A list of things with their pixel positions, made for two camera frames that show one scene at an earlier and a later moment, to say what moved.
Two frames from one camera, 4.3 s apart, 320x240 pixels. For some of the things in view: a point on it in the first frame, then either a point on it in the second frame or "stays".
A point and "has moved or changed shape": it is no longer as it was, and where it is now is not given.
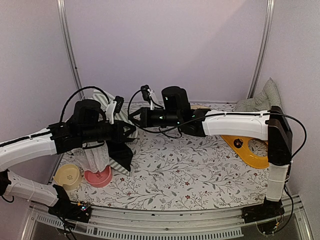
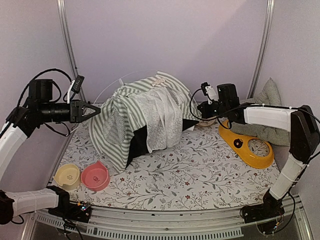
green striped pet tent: x=117 y=155 has moved or changed shape
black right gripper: x=144 y=119 → x=206 y=113
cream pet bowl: x=67 y=175 stays
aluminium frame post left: x=62 y=9 stays
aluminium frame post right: x=263 y=44 stays
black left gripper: x=119 y=135 → x=76 y=107
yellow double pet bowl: x=240 y=144 stays
